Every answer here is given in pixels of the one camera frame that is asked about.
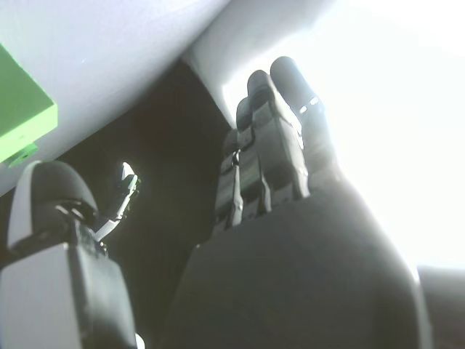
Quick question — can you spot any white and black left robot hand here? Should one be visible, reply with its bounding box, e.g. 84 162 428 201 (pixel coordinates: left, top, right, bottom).
0 56 434 349

